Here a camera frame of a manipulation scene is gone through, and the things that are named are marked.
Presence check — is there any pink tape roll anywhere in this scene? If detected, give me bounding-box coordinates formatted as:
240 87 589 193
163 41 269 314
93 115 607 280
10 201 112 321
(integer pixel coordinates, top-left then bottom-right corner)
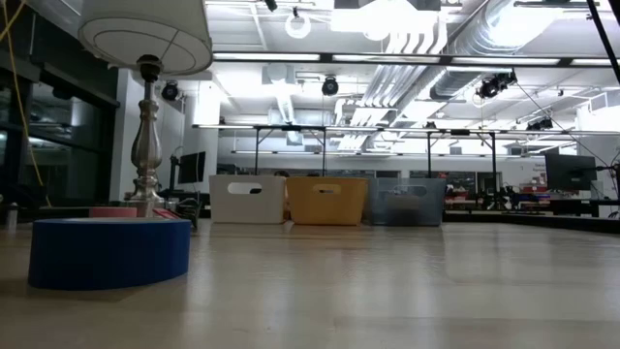
88 206 139 220

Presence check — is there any red mini stapler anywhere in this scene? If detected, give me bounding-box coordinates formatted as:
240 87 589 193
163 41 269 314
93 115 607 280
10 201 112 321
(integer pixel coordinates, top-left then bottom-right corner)
152 207 183 221

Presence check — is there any blue tape roll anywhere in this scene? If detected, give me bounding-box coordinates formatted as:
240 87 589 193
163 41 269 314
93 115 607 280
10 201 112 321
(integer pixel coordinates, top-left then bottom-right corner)
27 217 193 292

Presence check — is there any orange plastic bin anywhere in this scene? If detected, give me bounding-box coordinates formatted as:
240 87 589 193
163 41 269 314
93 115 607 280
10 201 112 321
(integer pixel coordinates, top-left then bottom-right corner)
285 176 369 227

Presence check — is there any white plastic bin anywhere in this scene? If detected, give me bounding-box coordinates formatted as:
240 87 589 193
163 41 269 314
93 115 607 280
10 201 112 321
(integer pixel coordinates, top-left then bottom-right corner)
208 174 287 225

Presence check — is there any translucent grey plastic bin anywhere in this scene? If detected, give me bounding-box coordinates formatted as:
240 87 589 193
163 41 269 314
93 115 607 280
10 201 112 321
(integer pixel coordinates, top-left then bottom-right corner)
366 177 448 228

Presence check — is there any black computer monitor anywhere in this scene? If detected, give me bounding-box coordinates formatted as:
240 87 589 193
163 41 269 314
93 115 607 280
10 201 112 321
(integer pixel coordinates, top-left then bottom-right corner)
544 153 599 192
176 150 207 185

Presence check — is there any table lamp white shade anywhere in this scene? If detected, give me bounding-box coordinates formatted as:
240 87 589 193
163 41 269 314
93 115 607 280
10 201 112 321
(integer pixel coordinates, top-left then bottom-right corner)
77 0 214 219

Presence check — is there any black workstation frame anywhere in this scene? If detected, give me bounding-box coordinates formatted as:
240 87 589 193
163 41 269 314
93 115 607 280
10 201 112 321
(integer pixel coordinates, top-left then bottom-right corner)
251 124 328 176
425 129 500 195

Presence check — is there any round ceiling ring light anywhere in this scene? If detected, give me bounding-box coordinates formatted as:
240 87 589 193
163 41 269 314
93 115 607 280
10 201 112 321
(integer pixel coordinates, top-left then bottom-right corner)
284 9 313 40

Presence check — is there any yellow cable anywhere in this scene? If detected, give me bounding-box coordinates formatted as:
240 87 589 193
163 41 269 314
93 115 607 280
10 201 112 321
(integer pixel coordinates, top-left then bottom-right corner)
0 0 52 207

